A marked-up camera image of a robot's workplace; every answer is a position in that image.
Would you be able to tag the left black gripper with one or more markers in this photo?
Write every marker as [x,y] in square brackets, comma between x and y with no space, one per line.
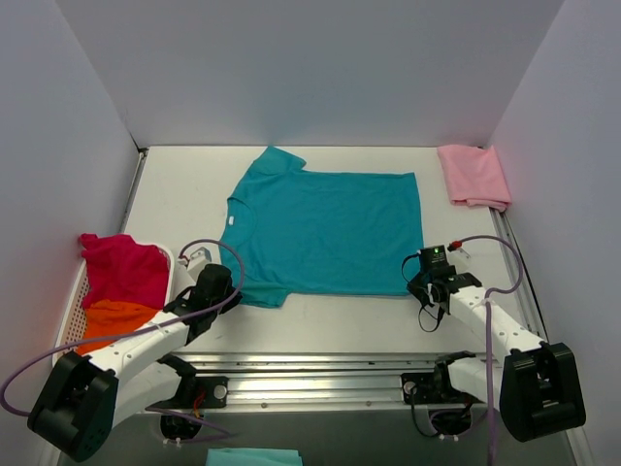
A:
[229,298]

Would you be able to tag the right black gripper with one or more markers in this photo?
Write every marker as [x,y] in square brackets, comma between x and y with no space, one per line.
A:
[419,284]

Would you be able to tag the teal t-shirt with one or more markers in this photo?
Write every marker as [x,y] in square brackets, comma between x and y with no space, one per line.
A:
[290,230]

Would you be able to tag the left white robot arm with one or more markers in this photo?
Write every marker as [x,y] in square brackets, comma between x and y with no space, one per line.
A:
[86,396]

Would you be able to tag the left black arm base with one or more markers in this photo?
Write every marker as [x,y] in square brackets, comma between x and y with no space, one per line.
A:
[194,391]

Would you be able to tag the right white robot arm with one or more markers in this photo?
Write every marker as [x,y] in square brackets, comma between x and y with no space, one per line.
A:
[534,385]

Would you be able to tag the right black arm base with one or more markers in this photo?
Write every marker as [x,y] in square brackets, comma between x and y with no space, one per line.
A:
[433,386]

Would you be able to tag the crimson red t-shirt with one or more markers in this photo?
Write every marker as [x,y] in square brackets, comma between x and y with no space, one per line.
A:
[121,270]

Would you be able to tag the folded pink t-shirt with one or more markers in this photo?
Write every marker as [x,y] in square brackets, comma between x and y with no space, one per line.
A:
[474,177]

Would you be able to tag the orange t-shirt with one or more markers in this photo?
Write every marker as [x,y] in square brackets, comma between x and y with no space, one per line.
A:
[107,317]

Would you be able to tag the white perforated basket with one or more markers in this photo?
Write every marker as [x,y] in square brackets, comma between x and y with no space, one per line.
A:
[73,322]

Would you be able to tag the teal folded cloth bottom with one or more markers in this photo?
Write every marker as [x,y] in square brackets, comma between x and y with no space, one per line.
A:
[253,457]

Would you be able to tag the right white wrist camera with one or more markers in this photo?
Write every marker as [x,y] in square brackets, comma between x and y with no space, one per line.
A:
[459,257]

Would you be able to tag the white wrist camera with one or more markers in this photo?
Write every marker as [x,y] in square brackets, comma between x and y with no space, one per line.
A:
[459,257]
[191,264]

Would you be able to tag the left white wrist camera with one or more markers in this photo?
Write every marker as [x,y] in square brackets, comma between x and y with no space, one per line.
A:
[191,264]

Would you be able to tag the aluminium mounting rail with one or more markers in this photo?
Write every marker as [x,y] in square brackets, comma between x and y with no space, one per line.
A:
[299,386]

